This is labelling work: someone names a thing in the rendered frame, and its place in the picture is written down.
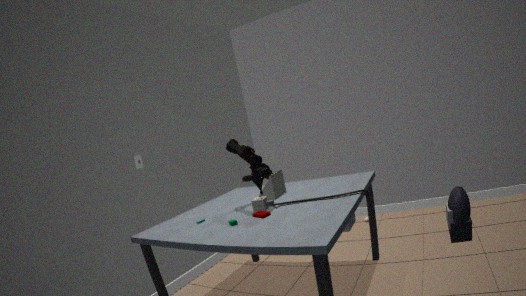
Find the red rectangular block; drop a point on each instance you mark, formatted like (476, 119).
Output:
(261, 214)

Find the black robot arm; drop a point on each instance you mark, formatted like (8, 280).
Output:
(245, 152)

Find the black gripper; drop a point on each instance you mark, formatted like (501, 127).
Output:
(257, 179)

